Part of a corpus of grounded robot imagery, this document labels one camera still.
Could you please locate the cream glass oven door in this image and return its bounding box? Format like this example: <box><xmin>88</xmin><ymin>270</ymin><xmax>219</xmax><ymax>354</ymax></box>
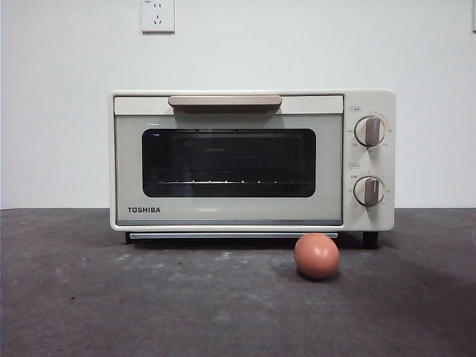
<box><xmin>113</xmin><ymin>94</ymin><xmax>344</xmax><ymax>227</ymax></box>

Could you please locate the brown egg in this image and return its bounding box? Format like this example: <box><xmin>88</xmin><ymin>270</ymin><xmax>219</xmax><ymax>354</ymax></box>
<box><xmin>293</xmin><ymin>233</ymin><xmax>341</xmax><ymax>280</ymax></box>

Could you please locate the silver crumb tray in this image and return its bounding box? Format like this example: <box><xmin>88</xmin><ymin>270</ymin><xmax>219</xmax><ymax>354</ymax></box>
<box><xmin>129</xmin><ymin>232</ymin><xmax>339</xmax><ymax>239</ymax></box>

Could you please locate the cream oven knob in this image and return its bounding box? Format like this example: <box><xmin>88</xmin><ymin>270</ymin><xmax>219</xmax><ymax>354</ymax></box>
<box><xmin>353</xmin><ymin>115</ymin><xmax>387</xmax><ymax>147</ymax></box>
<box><xmin>353</xmin><ymin>176</ymin><xmax>386</xmax><ymax>208</ymax></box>

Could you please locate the cream Toshiba toaster oven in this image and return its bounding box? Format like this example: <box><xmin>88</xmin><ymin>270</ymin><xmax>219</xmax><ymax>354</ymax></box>
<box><xmin>108</xmin><ymin>88</ymin><xmax>397</xmax><ymax>249</ymax></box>

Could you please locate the metal wire oven rack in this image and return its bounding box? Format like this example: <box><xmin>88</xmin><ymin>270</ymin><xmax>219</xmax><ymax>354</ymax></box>
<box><xmin>158</xmin><ymin>179</ymin><xmax>312</xmax><ymax>186</ymax></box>

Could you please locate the white wall socket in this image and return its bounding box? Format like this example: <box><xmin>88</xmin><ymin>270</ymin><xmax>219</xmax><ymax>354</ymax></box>
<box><xmin>141</xmin><ymin>0</ymin><xmax>176</xmax><ymax>34</ymax></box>

